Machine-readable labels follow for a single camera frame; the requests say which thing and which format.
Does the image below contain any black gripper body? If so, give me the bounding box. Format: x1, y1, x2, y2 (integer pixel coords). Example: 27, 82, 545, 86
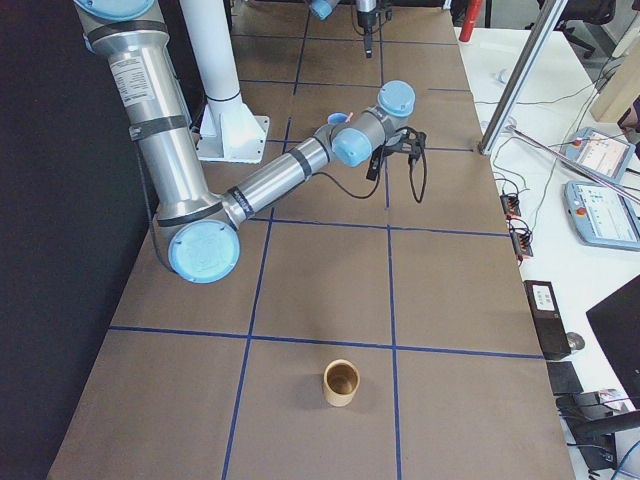
372, 136, 400, 164
356, 7, 378, 35

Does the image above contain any teach pendant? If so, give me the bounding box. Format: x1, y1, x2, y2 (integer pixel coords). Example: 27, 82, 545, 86
560, 127, 635, 183
563, 181, 639, 251

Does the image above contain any upper teach pendant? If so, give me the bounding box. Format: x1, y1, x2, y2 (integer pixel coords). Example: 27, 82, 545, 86
560, 127, 635, 183

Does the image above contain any black monitor corner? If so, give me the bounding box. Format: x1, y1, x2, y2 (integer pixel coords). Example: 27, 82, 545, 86
586, 278, 639, 406

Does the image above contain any light blue ribbed cup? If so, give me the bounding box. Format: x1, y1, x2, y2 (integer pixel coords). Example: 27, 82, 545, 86
327, 112, 349, 125

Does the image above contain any lower teach pendant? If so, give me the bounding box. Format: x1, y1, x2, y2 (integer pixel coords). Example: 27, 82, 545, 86
563, 181, 639, 251

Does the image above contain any red cylinder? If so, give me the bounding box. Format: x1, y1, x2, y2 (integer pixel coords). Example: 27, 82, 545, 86
459, 0, 484, 43

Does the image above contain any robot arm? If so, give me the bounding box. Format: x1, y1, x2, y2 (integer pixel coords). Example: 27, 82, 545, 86
307, 0, 378, 59
75, 1, 416, 283

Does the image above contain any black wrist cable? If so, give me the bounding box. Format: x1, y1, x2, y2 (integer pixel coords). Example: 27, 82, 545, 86
314, 129, 429, 204

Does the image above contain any white camera mast base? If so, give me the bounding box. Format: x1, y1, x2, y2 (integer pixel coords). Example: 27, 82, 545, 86
180, 0, 270, 164

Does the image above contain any orange black connector block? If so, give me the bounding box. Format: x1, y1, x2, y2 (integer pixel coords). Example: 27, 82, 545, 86
500, 192, 521, 219

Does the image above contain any wooden bamboo cup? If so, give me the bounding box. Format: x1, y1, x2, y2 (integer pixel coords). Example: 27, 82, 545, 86
322, 359, 360, 407

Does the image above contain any aluminium frame post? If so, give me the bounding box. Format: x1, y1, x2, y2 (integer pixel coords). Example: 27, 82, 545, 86
478, 0, 568, 155

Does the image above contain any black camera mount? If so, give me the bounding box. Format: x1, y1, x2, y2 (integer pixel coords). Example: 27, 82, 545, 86
396, 126, 427, 161

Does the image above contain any black power supply box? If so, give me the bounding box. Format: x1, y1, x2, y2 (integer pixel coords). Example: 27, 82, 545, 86
523, 280, 571, 361

